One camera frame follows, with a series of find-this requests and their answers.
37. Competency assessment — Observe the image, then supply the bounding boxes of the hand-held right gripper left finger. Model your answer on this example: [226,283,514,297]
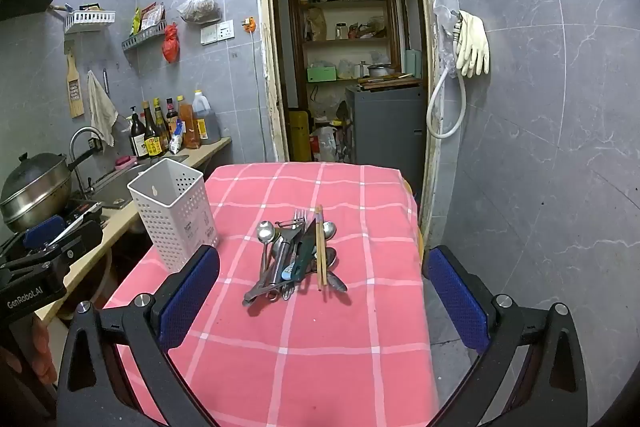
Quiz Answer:
[56,244,221,427]

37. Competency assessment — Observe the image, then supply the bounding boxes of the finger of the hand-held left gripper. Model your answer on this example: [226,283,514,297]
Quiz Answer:
[0,219,104,280]
[0,214,68,259]

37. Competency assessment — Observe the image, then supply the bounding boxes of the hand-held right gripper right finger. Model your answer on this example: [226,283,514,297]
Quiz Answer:
[422,245,588,427]

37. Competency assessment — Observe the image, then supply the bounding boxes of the white perforated utensil holder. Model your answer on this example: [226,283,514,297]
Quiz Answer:
[127,157,221,274]

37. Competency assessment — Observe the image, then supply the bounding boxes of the dark green knife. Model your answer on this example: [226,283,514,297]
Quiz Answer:
[290,218,318,282]

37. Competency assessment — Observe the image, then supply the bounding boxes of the wooden chopstick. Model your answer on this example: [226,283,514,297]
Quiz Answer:
[315,205,324,292]
[319,205,329,288]

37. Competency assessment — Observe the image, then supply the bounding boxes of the person's left hand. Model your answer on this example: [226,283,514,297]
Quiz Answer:
[30,317,59,388]

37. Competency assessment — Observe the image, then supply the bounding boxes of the black gas stove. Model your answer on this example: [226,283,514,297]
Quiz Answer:
[47,199,107,244]

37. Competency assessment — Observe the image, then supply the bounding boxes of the steel wok with lid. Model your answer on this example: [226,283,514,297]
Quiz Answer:
[0,151,95,234]

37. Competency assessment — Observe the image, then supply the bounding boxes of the steel sink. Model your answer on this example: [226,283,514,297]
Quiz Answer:
[85,162,148,210]

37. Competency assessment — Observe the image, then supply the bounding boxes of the chrome faucet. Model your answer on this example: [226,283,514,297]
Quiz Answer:
[69,127,104,198]

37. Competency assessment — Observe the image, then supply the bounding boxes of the dark pump bottle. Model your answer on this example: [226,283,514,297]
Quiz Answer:
[130,106,149,158]

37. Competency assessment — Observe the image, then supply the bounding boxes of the yellow label sauce bottle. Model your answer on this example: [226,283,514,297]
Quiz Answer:
[142,101,164,158]

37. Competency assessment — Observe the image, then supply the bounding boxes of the hanging dish towel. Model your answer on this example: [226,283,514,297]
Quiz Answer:
[87,70,120,148]

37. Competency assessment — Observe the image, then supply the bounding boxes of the pink checked tablecloth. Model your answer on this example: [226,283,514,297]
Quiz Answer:
[102,162,441,427]

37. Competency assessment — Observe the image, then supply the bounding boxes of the wooden grater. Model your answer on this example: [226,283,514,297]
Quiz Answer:
[66,52,86,118]

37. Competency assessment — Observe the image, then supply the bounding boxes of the white blue seasoning packet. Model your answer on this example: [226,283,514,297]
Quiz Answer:
[168,119,184,155]

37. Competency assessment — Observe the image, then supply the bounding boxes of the tall dark sauce bottle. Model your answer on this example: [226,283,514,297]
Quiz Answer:
[152,98,172,152]

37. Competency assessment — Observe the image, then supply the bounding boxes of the orange seasoning bottle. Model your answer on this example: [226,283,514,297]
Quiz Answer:
[178,96,197,148]

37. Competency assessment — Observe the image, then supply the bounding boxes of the clear oil jug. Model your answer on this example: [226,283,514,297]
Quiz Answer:
[192,90,222,145]

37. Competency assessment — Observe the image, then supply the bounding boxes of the grey cabinet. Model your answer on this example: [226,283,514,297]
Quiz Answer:
[345,86,427,166]

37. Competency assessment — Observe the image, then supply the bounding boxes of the yellow canister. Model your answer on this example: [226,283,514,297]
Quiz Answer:
[289,109,310,162]

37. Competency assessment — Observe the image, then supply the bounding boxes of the clear plastic jug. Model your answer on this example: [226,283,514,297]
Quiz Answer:
[311,126,342,164]

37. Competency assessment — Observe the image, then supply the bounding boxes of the red plastic bag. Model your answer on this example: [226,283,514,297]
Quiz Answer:
[161,24,180,64]

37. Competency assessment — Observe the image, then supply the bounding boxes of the wooden cutting boards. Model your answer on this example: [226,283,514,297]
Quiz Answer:
[357,74,424,90]

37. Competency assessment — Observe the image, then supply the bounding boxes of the seasoning packets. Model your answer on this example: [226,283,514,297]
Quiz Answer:
[131,3,166,32]

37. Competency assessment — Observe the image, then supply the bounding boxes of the pale green container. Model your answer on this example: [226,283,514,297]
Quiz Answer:
[405,49,424,78]

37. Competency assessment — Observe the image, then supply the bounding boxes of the cream rubber gloves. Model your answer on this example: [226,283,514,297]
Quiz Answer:
[456,11,491,78]

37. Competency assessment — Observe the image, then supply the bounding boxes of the wooden shelf unit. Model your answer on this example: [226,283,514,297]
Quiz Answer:
[286,0,402,108]

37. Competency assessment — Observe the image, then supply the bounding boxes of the plastic wrapped pipe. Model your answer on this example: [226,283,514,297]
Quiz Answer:
[433,0,459,78]

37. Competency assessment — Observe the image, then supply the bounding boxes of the white hose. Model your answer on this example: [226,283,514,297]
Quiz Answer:
[426,67,467,140]

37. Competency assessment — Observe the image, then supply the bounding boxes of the white power cable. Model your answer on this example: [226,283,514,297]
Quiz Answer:
[254,31,267,158]

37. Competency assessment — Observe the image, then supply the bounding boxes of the white wall basket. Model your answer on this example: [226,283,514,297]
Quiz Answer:
[64,9,116,34]

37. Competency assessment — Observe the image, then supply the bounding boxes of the metal wall shelf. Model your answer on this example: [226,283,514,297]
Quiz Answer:
[121,21,168,52]

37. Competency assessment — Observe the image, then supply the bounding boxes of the wooden door frame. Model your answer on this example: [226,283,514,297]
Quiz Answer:
[252,0,442,234]

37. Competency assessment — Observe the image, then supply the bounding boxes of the white wall socket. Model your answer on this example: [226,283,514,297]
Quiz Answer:
[201,21,235,46]

